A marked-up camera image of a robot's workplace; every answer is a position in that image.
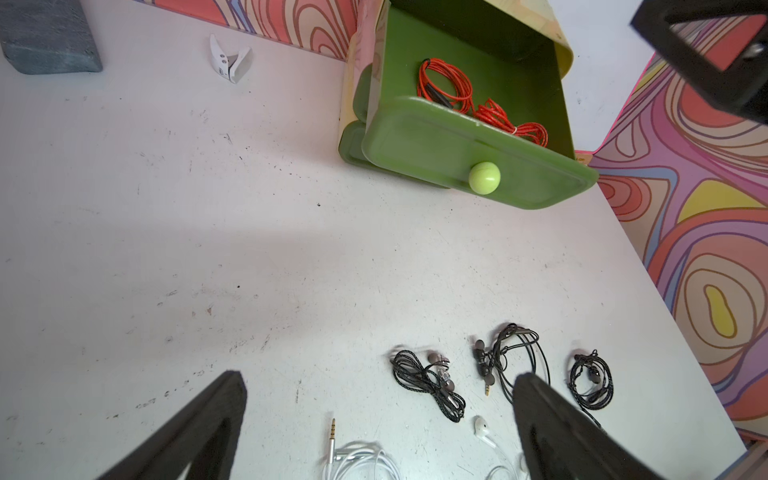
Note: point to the black earphones middle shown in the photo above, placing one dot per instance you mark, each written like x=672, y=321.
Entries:
x=515, y=349

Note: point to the white earphones middle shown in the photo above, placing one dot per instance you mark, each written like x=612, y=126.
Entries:
x=511, y=466

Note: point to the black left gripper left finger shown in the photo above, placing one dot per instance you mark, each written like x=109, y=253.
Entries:
x=199, y=442

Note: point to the black earphones right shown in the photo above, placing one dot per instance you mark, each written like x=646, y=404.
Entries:
x=591, y=384

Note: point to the red earphones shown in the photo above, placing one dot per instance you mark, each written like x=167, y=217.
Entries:
x=446, y=85
x=494, y=115

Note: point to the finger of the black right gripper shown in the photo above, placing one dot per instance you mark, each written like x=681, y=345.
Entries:
x=739, y=89

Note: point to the white earphones left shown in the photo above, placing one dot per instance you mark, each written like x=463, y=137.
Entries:
x=340, y=462

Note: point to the green middle drawer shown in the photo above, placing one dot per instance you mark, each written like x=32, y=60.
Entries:
x=362, y=92

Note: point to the black earphones left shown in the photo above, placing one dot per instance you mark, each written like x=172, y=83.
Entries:
x=432, y=379

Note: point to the green top drawer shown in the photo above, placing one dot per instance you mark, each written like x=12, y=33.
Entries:
x=416, y=137

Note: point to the yellow pink drawer cabinet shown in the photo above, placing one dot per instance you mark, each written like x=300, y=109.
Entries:
x=513, y=30

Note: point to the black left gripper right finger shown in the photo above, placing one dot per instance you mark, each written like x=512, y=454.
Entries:
x=559, y=442

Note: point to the white plastic clip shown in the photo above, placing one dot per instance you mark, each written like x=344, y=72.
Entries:
x=230, y=67

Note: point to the black earphones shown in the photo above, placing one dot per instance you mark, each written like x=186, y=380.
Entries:
x=432, y=379
x=591, y=384
x=515, y=349

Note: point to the pink framed whiteboard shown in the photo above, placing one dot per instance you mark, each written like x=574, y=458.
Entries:
x=609, y=59

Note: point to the grey felt eraser block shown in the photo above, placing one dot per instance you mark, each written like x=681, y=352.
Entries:
x=40, y=37

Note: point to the white earphones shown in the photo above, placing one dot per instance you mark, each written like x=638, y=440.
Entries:
x=340, y=462
x=511, y=466

